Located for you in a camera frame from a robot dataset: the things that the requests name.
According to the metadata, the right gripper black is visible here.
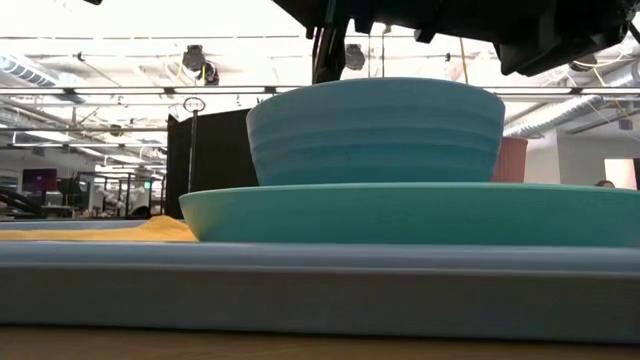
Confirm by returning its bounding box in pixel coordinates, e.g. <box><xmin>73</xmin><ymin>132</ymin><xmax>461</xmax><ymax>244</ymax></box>
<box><xmin>272</xmin><ymin>0</ymin><xmax>501</xmax><ymax>85</ymax></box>

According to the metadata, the blue ribbed bowl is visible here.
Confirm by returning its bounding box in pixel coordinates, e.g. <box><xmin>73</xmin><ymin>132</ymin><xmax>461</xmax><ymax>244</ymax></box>
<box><xmin>245</xmin><ymin>76</ymin><xmax>506</xmax><ymax>187</ymax></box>

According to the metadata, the teal round plate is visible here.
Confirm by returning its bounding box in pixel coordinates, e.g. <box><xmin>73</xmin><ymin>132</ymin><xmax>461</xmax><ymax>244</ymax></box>
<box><xmin>178</xmin><ymin>181</ymin><xmax>640</xmax><ymax>250</ymax></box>

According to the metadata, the pink ribbed cup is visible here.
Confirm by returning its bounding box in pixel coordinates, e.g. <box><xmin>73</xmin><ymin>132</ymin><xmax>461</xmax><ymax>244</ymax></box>
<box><xmin>491</xmin><ymin>136</ymin><xmax>529</xmax><ymax>184</ymax></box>

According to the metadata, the light blue plastic tray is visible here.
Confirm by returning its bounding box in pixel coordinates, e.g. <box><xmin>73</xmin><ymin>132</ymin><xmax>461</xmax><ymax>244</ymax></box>
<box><xmin>0</xmin><ymin>218</ymin><xmax>640</xmax><ymax>346</ymax></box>

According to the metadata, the yellow cloth napkin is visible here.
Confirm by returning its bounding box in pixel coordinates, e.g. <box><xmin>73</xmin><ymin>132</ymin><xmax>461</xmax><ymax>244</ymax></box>
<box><xmin>0</xmin><ymin>215</ymin><xmax>200</xmax><ymax>244</ymax></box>

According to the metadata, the black partition panel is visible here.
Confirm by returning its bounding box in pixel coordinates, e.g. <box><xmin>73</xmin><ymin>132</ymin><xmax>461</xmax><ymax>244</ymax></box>
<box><xmin>165</xmin><ymin>107</ymin><xmax>260</xmax><ymax>219</ymax></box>

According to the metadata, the dark red monitor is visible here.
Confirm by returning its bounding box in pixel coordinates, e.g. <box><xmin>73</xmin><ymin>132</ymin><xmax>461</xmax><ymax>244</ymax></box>
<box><xmin>21</xmin><ymin>168</ymin><xmax>58</xmax><ymax>194</ymax></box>

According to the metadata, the yellow hanging cable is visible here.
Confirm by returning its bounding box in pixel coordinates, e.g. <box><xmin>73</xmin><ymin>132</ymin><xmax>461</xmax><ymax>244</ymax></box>
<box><xmin>458</xmin><ymin>37</ymin><xmax>470</xmax><ymax>84</ymax></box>

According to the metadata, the black ring light stand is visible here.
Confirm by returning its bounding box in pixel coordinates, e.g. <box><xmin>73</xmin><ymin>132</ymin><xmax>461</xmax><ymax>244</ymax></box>
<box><xmin>182</xmin><ymin>96</ymin><xmax>207</xmax><ymax>195</ymax></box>

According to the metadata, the aluminium frame bar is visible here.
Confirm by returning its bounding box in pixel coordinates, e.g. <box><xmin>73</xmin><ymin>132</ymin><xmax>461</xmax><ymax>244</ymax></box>
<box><xmin>0</xmin><ymin>87</ymin><xmax>640</xmax><ymax>97</ymax></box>

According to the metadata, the silver spiral air duct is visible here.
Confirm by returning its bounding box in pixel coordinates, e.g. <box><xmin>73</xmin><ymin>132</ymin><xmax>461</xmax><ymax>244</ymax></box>
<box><xmin>502</xmin><ymin>94</ymin><xmax>640</xmax><ymax>141</ymax></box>
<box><xmin>2</xmin><ymin>55</ymin><xmax>59</xmax><ymax>89</ymax></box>

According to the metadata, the black workstation frame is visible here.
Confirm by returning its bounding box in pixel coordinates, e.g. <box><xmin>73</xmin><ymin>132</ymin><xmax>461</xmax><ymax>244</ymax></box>
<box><xmin>74</xmin><ymin>172</ymin><xmax>166</xmax><ymax>217</ymax></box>

